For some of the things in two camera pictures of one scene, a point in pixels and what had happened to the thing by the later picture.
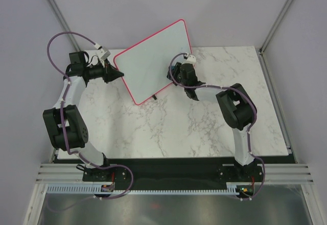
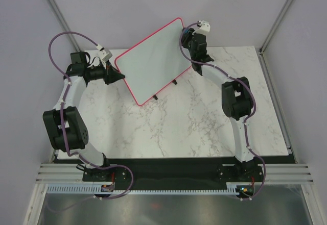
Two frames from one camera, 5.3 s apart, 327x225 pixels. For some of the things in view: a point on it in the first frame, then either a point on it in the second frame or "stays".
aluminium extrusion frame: (274, 172) stays
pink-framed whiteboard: (145, 65) stays
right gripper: (176, 71) -> (186, 37)
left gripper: (108, 72) stays
